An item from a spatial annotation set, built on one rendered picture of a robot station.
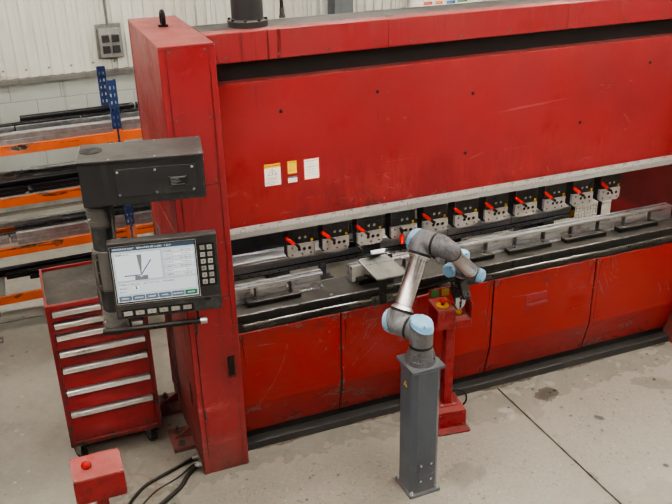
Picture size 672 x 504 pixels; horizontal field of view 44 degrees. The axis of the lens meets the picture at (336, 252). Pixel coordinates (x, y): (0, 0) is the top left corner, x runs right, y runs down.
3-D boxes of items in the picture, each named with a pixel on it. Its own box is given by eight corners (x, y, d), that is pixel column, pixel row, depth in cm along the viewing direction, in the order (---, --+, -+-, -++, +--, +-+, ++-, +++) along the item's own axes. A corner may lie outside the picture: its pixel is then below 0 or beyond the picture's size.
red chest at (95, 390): (75, 467, 455) (44, 309, 413) (67, 417, 498) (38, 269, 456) (165, 445, 471) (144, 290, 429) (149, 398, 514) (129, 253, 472)
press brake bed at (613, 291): (244, 453, 464) (234, 325, 429) (235, 431, 481) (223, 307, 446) (668, 342, 561) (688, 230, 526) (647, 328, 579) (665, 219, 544)
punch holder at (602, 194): (598, 202, 503) (601, 176, 496) (590, 197, 510) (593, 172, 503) (618, 198, 508) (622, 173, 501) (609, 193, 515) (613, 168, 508)
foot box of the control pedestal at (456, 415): (438, 437, 473) (439, 419, 468) (423, 412, 495) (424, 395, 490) (471, 431, 477) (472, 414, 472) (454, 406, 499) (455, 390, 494)
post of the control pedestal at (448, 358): (443, 405, 481) (446, 324, 458) (439, 399, 485) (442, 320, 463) (451, 403, 482) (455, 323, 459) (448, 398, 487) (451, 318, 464)
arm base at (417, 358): (441, 364, 401) (442, 346, 396) (414, 371, 395) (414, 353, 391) (426, 349, 413) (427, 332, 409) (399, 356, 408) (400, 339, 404)
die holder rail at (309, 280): (236, 305, 439) (234, 289, 435) (233, 300, 444) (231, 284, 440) (323, 288, 455) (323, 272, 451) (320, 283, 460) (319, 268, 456)
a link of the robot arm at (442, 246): (456, 234, 391) (489, 268, 431) (437, 229, 397) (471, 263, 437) (447, 257, 389) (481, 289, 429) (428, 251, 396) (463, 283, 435)
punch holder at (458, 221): (454, 228, 470) (455, 202, 463) (447, 223, 477) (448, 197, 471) (477, 224, 475) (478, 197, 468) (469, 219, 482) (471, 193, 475)
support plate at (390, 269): (377, 281, 436) (377, 279, 435) (357, 261, 458) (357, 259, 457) (407, 274, 441) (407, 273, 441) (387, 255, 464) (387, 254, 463)
